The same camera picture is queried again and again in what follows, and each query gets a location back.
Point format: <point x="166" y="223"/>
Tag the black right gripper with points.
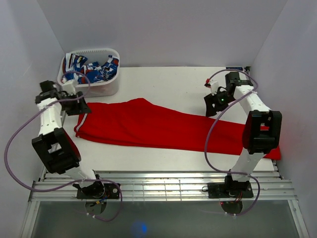
<point x="211" y="111"/>

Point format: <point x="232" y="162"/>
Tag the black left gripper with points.
<point x="82" y="107"/>

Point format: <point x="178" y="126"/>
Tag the red trousers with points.
<point x="140" y="123"/>

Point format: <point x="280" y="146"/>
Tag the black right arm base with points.
<point x="222" y="190"/>

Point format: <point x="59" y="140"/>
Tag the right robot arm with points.
<point x="260" y="135"/>

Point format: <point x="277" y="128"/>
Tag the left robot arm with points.
<point x="53" y="145"/>

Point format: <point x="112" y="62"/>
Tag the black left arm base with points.
<point x="98" y="191"/>

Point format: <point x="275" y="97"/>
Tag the white plastic basket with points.
<point x="95" y="89"/>

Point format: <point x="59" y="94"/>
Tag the blue white patterned garment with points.
<point x="95" y="72"/>

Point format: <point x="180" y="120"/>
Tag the small black table label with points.
<point x="235" y="68"/>

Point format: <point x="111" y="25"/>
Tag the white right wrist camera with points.
<point x="213" y="85"/>

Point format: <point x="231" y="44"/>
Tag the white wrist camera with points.
<point x="70" y="87"/>
<point x="213" y="85"/>

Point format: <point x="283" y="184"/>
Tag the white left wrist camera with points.
<point x="70" y="87"/>

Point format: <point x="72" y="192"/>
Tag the aluminium frame rail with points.
<point x="191" y="186"/>

